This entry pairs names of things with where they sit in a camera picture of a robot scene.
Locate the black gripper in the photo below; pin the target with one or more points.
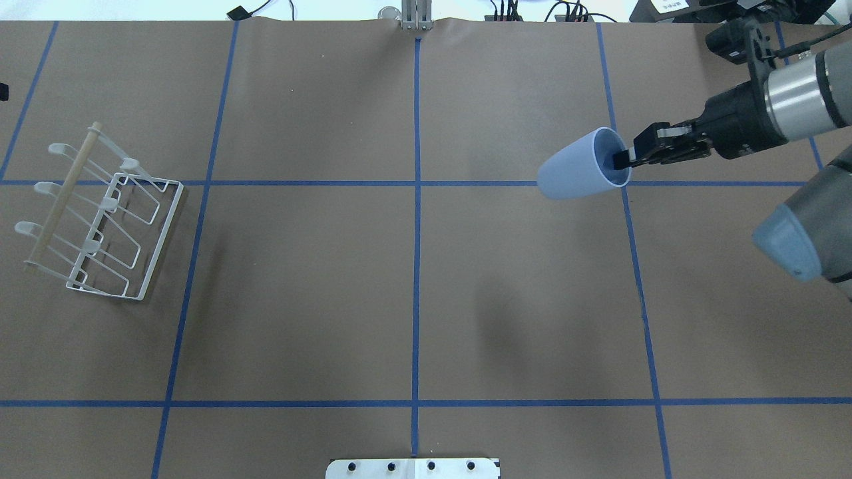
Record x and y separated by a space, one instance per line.
737 120

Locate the blue plastic cup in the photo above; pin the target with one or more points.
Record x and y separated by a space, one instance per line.
585 167

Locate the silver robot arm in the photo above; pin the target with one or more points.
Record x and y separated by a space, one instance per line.
776 115

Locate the small black puck device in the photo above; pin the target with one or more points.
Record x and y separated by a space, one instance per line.
239 13

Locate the aluminium frame post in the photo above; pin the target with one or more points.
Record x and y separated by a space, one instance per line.
416 15

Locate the white camera pole base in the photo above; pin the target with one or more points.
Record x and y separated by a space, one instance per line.
414 468

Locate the white wire cup rack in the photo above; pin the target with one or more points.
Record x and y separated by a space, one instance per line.
108 224

